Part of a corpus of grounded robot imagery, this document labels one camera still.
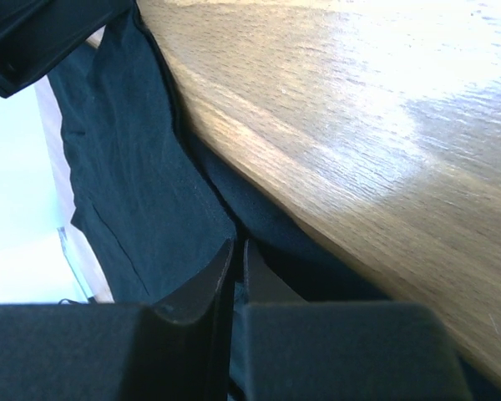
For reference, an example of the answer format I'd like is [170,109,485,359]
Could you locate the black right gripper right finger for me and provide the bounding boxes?
[233,241,472,400]

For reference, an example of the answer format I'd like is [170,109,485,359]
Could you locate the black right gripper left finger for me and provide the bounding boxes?
[0,241,234,400]

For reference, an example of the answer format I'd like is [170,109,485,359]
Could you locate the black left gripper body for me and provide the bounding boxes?
[0,0,133,99]

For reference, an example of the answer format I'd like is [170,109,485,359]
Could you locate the black t-shirt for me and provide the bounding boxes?
[45,0,501,401]

